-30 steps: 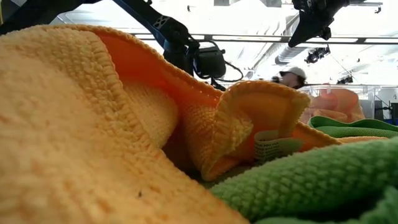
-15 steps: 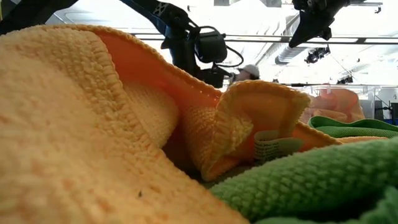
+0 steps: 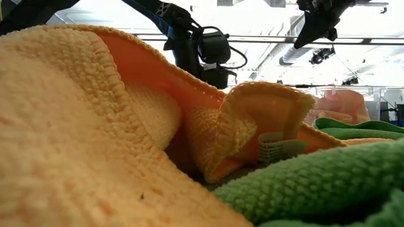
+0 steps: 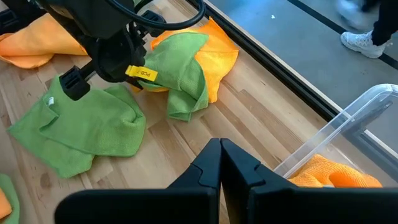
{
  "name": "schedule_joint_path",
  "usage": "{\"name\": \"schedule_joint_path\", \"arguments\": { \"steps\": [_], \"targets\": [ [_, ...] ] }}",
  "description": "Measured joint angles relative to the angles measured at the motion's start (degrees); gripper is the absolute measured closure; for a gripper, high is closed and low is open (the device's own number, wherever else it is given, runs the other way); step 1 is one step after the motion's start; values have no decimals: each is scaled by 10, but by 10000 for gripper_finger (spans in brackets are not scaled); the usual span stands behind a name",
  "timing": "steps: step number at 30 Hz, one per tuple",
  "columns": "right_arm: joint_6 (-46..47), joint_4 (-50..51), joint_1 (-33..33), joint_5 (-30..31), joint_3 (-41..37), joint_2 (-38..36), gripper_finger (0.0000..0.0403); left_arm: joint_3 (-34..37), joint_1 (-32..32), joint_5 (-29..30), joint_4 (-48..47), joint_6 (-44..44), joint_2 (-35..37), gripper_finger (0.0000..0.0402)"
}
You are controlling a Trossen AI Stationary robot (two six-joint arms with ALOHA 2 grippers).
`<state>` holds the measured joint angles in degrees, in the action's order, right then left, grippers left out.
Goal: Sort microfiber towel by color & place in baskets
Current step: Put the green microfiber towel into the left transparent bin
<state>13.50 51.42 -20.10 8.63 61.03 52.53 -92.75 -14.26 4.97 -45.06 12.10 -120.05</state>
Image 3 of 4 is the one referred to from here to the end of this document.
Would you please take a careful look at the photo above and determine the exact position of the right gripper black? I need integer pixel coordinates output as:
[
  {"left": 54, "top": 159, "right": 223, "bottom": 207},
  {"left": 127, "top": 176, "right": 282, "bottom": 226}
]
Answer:
[{"left": 293, "top": 0, "right": 358, "bottom": 50}]

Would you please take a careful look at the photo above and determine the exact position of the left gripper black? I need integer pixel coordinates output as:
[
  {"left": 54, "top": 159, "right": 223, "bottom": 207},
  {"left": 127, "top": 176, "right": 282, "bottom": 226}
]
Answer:
[{"left": 163, "top": 21, "right": 238, "bottom": 91}]

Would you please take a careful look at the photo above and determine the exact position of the green microfiber towel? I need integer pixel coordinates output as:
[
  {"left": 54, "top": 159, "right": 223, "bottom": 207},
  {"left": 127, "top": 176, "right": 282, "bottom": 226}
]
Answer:
[
  {"left": 312, "top": 117, "right": 404, "bottom": 141},
  {"left": 213, "top": 138, "right": 404, "bottom": 227}
]

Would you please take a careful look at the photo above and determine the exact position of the black ceiling spotlight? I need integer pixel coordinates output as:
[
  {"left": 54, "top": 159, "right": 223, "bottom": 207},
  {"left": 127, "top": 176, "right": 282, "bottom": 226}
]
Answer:
[
  {"left": 309, "top": 46, "right": 336, "bottom": 66},
  {"left": 341, "top": 76, "right": 360, "bottom": 87}
]

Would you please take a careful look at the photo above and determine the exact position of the long ceiling light strip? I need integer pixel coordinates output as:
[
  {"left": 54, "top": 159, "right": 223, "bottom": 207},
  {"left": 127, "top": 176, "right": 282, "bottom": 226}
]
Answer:
[{"left": 132, "top": 33, "right": 404, "bottom": 45}]

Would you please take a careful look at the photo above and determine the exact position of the black equipment stand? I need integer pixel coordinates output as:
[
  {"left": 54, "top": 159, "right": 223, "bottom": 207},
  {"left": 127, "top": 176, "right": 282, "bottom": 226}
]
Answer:
[{"left": 380, "top": 97, "right": 404, "bottom": 127}]

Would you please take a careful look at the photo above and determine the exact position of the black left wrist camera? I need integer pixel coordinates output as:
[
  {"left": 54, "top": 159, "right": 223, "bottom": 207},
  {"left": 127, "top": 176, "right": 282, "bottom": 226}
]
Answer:
[{"left": 198, "top": 31, "right": 232, "bottom": 66}]

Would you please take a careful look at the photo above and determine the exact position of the silver ventilation duct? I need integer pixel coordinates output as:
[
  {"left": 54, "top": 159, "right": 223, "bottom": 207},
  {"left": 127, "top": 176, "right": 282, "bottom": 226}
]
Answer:
[{"left": 278, "top": 12, "right": 317, "bottom": 67}]

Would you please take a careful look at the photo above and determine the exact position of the black ceiling rail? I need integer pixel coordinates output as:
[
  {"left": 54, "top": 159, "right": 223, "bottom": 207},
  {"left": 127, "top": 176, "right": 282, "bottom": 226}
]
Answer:
[{"left": 355, "top": 1, "right": 389, "bottom": 15}]

